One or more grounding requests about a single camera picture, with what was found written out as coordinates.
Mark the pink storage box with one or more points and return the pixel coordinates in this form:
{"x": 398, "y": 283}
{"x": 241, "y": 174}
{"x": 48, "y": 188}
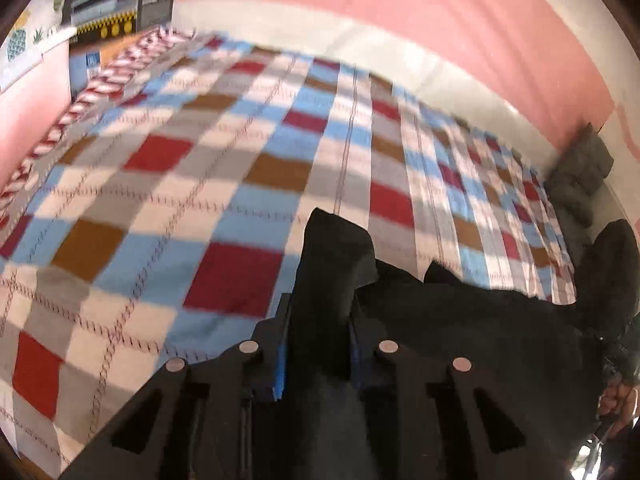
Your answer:
{"x": 30, "y": 105}

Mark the orange and blue box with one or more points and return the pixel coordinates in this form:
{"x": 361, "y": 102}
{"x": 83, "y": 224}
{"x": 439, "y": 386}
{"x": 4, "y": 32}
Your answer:
{"x": 100, "y": 60}

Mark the pineapple print cloth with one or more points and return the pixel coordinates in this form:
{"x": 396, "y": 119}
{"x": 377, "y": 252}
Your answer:
{"x": 30, "y": 35}

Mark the black long jacket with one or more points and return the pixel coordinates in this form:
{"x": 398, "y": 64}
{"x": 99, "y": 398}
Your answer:
{"x": 450, "y": 350}

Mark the checked bed blanket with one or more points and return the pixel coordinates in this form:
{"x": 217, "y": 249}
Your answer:
{"x": 225, "y": 185}

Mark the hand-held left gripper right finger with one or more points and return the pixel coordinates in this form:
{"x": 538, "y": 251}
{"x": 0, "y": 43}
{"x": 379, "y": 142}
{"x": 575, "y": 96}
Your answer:
{"x": 390, "y": 375}

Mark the person's right hand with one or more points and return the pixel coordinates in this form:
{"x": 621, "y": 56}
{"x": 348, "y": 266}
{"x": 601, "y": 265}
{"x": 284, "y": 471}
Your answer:
{"x": 617, "y": 405}

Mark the black cardboard box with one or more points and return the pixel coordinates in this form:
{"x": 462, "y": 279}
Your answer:
{"x": 120, "y": 0}

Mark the red and white patterned cloth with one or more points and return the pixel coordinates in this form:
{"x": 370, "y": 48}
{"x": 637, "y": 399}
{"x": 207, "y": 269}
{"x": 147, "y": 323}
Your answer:
{"x": 100, "y": 85}

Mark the grey quilted cushion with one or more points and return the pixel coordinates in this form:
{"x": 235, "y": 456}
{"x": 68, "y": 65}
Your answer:
{"x": 582, "y": 175}

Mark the black puffer jacket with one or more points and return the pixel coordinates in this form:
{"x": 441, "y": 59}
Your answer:
{"x": 612, "y": 275}

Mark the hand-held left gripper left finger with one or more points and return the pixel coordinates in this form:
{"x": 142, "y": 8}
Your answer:
{"x": 279, "y": 360}

